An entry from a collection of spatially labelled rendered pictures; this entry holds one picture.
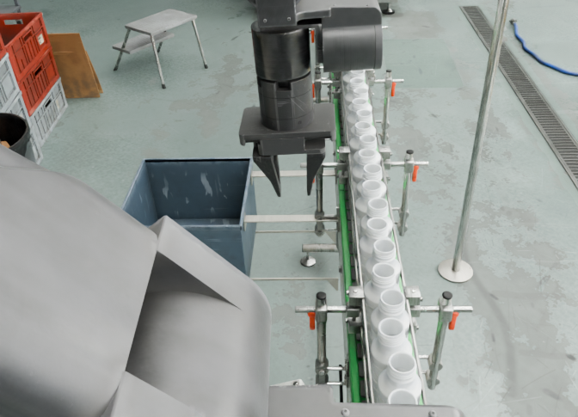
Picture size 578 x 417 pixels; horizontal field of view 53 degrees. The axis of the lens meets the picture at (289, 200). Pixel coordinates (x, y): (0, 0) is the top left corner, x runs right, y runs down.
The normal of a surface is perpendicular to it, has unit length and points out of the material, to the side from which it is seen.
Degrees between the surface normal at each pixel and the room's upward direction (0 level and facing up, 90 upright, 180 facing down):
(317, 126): 2
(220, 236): 90
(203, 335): 26
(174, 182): 90
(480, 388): 0
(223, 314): 32
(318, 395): 3
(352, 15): 93
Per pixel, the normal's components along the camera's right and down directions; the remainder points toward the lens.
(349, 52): -0.01, 0.55
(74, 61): 0.00, 0.74
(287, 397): -0.05, -0.78
